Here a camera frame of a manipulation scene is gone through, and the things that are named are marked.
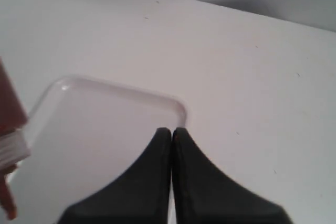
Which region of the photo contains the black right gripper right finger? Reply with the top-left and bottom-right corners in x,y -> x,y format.
172,127 -> 292,223

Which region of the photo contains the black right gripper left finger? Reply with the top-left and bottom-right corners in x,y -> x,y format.
59,127 -> 172,223

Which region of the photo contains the red sauce squeeze bottle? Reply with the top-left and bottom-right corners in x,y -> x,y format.
1,64 -> 30,220

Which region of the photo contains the white rectangular plastic tray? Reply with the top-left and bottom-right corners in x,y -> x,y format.
9,76 -> 186,219

